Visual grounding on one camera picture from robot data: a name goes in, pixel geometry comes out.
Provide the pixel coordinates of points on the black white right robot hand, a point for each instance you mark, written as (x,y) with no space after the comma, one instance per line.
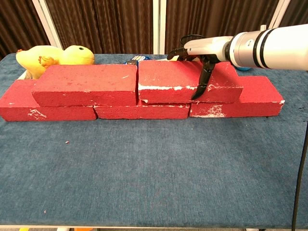
(209,47)

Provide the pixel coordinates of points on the red foam brick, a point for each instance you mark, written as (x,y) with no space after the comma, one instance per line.
(260,96)
(168,74)
(91,79)
(142,111)
(16,106)

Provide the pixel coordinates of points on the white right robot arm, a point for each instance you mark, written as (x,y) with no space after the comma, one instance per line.
(276,48)

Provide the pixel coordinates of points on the black mesh pen cup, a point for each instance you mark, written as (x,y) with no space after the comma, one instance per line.
(183,39)

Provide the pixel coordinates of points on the brown pleated curtain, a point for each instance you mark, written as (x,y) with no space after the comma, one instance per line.
(216,16)
(16,24)
(101,24)
(298,12)

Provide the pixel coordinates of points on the spiral notebook with tan cover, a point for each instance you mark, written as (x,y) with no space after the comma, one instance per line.
(175,58)

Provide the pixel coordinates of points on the blue ball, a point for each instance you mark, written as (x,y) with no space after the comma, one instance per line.
(243,69)

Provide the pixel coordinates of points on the blue cookie packet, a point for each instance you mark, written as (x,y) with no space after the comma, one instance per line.
(138,58)

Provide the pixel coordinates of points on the blue table cloth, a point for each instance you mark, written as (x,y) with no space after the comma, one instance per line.
(144,168)

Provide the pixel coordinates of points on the yellow plush animal toy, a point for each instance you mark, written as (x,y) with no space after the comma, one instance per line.
(67,56)

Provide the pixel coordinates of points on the small white grey object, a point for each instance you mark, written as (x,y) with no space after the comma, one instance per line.
(26,75)

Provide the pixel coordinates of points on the white frame post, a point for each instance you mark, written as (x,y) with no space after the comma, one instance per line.
(159,26)
(279,12)
(48,26)

